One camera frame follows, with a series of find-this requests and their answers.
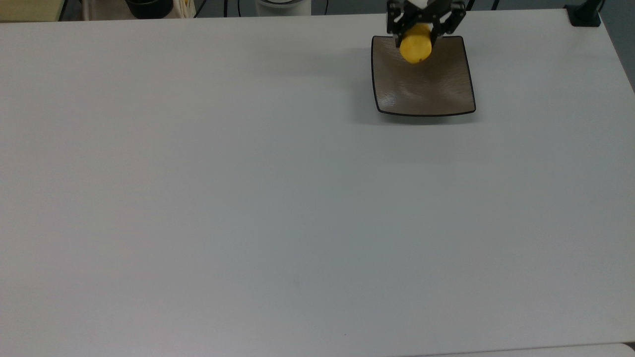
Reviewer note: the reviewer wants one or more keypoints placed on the yellow lemon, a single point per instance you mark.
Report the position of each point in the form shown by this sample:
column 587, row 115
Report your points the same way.
column 415, row 45

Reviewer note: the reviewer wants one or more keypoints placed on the brown square ceramic plate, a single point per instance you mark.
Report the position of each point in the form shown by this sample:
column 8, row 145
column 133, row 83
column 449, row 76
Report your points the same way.
column 421, row 82

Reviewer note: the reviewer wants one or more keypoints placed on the black table clamp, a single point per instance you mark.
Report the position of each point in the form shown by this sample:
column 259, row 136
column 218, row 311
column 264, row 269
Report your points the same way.
column 584, row 14

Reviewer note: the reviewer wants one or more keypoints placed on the black stand legs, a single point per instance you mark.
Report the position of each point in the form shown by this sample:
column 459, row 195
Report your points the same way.
column 483, row 4

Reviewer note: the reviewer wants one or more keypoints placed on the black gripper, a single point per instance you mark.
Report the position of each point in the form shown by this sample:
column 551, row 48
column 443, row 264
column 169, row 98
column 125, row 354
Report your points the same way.
column 434, row 7

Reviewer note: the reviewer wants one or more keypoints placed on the black bucket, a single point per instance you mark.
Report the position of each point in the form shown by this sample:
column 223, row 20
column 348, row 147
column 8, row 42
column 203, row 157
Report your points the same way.
column 149, row 7

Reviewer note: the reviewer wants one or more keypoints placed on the yellowish wooden board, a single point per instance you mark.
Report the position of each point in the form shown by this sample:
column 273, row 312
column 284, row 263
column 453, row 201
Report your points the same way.
column 30, row 9

